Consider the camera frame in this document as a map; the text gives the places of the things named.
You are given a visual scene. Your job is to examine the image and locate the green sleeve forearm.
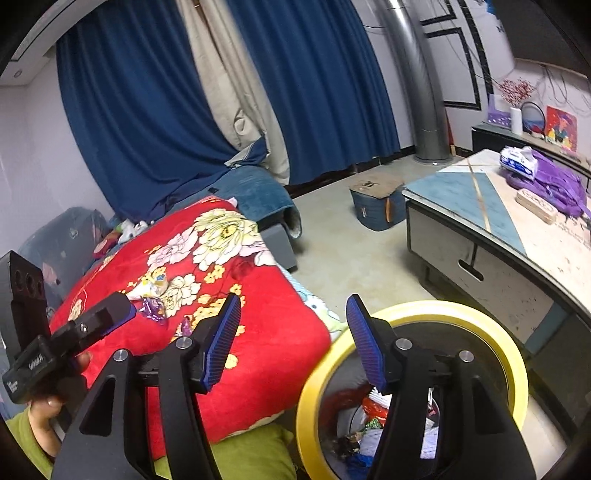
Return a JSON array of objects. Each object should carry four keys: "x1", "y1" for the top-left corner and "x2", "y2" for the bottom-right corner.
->
[{"x1": 6, "y1": 408, "x2": 53, "y2": 479}]

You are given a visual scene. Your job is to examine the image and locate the purple candy wrapper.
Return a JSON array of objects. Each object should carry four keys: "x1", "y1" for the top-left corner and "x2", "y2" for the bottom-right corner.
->
[{"x1": 138, "y1": 297, "x2": 167, "y2": 323}]

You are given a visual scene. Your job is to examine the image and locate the marble top coffee table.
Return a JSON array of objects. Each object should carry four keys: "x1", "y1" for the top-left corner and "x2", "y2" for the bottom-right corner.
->
[{"x1": 402, "y1": 148, "x2": 591, "y2": 439}]

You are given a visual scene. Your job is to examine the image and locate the orange purple snack wrapper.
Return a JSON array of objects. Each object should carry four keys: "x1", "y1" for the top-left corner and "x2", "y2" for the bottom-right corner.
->
[{"x1": 175, "y1": 315, "x2": 193, "y2": 337}]

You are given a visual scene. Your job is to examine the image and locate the yellow rimmed black trash bin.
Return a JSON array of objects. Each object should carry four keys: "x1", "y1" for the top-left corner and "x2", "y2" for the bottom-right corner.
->
[{"x1": 295, "y1": 295, "x2": 535, "y2": 479}]

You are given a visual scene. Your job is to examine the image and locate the purple backpack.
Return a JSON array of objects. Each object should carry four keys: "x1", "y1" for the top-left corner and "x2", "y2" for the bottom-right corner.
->
[{"x1": 501, "y1": 149, "x2": 590, "y2": 218}]

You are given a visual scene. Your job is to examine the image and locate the white foam net sleeve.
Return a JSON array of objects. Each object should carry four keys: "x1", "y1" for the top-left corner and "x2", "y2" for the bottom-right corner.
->
[{"x1": 359, "y1": 427, "x2": 439, "y2": 460}]

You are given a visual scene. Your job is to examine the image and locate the silver tower air conditioner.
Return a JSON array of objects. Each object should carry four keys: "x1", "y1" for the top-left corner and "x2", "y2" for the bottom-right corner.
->
[{"x1": 375, "y1": 0, "x2": 451, "y2": 163}]

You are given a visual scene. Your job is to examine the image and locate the right blue curtain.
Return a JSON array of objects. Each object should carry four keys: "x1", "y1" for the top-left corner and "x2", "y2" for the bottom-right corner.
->
[{"x1": 228, "y1": 1, "x2": 400, "y2": 185}]

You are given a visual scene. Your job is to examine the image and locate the blue storage stool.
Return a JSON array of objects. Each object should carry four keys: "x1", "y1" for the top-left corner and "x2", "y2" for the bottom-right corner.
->
[{"x1": 349, "y1": 172, "x2": 406, "y2": 231}]

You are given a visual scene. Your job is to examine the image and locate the left hand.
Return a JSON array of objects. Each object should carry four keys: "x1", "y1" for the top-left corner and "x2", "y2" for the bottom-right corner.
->
[{"x1": 26, "y1": 350, "x2": 92, "y2": 458}]

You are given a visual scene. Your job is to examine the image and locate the round glass ornament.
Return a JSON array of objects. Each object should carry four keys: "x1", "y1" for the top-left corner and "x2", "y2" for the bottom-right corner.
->
[{"x1": 521, "y1": 101, "x2": 546, "y2": 139}]

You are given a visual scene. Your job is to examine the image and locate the blue curtain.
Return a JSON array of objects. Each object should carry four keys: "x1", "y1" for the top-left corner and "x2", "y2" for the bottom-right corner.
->
[
  {"x1": 57, "y1": 1, "x2": 267, "y2": 222},
  {"x1": 228, "y1": 1, "x2": 400, "y2": 185}
]

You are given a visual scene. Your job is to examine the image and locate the beige inner curtain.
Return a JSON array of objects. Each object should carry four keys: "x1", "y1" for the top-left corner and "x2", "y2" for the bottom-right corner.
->
[{"x1": 176, "y1": 1, "x2": 290, "y2": 186}]

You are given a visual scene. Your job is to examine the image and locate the plush toys pile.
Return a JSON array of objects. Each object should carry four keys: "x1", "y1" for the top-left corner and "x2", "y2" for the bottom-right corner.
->
[{"x1": 93, "y1": 219, "x2": 148, "y2": 260}]

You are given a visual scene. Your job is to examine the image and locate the grey patterned sofa cushion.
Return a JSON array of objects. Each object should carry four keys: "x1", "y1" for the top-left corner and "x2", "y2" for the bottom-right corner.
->
[{"x1": 17, "y1": 207, "x2": 108, "y2": 317}]

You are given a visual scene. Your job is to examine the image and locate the white vase red flowers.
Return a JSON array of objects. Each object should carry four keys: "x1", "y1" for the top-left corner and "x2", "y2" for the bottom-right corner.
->
[{"x1": 498, "y1": 78, "x2": 535, "y2": 135}]

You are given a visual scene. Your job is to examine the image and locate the colourful portrait painting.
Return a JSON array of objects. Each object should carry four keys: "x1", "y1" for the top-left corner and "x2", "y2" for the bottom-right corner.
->
[{"x1": 545, "y1": 105, "x2": 578, "y2": 152}]

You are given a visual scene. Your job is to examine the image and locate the blue sofa throw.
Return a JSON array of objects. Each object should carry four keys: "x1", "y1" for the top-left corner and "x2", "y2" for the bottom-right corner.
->
[{"x1": 156, "y1": 165, "x2": 303, "y2": 239}]

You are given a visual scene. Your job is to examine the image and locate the red floral blanket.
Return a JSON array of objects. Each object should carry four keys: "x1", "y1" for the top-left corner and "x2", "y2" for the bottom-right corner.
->
[{"x1": 50, "y1": 196, "x2": 332, "y2": 457}]

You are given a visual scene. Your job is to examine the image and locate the black tv cabinet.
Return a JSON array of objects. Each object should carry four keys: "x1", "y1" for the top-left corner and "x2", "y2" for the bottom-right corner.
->
[{"x1": 472, "y1": 122, "x2": 590, "y2": 178}]

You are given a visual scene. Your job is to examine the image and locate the purple gift box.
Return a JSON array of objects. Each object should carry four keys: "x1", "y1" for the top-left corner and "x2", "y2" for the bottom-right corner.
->
[{"x1": 487, "y1": 93, "x2": 511, "y2": 129}]

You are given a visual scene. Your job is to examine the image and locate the left blue curtain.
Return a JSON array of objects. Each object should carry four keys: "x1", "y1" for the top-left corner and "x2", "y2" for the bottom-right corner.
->
[{"x1": 57, "y1": 1, "x2": 267, "y2": 222}]

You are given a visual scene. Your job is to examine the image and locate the tissue pack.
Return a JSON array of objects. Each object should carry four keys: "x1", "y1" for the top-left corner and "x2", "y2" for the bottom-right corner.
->
[{"x1": 500, "y1": 146, "x2": 538, "y2": 180}]

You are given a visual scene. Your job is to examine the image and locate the green trouser leg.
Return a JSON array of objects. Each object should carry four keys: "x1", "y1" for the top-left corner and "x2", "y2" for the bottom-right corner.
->
[{"x1": 154, "y1": 421, "x2": 297, "y2": 480}]

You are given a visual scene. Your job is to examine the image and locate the beige power strip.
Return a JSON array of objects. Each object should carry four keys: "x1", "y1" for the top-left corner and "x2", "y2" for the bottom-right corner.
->
[{"x1": 516, "y1": 189, "x2": 558, "y2": 225}]

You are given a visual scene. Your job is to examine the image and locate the yellow white snack wrapper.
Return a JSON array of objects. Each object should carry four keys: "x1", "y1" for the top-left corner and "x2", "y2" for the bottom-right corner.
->
[{"x1": 125, "y1": 266, "x2": 182, "y2": 301}]

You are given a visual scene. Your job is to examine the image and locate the red mesh wrapper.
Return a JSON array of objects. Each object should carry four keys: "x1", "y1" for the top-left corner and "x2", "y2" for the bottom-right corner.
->
[{"x1": 322, "y1": 386, "x2": 394, "y2": 428}]

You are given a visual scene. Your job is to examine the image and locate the black curved television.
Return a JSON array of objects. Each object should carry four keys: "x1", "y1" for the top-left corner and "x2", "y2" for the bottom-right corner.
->
[{"x1": 492, "y1": 0, "x2": 590, "y2": 77}]

